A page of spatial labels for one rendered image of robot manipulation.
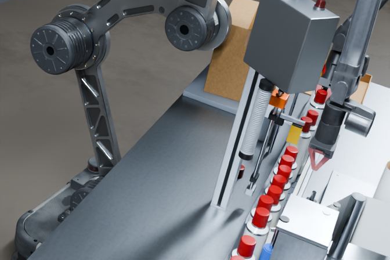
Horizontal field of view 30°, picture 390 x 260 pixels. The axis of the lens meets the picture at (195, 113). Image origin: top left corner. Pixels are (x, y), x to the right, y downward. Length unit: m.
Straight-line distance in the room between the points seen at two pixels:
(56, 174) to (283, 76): 1.97
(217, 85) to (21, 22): 2.57
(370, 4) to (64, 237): 0.93
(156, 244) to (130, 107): 2.32
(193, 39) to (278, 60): 0.63
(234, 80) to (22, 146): 1.43
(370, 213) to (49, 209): 1.40
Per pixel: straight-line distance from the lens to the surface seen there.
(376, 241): 1.91
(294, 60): 1.64
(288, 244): 1.50
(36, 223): 2.78
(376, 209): 1.86
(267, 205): 1.65
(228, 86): 2.53
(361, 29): 1.83
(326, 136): 1.90
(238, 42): 2.47
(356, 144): 2.57
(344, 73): 1.84
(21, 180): 3.40
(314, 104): 2.24
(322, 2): 1.67
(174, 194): 2.03
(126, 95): 4.23
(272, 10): 1.68
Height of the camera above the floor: 1.99
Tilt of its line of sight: 28 degrees down
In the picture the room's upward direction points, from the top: 14 degrees clockwise
